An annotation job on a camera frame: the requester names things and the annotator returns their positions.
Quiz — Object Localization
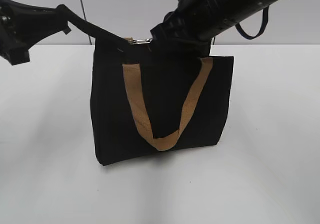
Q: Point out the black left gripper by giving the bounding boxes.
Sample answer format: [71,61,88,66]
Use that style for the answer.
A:
[0,0,71,65]

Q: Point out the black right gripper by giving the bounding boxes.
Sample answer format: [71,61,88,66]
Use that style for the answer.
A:
[150,11,212,46]

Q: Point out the silver zipper pull with ring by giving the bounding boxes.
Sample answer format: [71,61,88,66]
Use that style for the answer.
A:
[128,38,153,45]

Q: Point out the black canvas tote bag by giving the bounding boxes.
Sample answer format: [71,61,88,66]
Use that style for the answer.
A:
[71,18,234,166]

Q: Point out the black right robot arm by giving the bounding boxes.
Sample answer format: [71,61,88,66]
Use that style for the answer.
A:
[150,0,278,46]

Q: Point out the tan front bag handle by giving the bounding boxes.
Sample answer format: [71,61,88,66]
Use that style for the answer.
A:
[122,57,213,151]

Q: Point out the black cable loop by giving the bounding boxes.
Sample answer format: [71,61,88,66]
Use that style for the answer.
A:
[234,5,270,40]

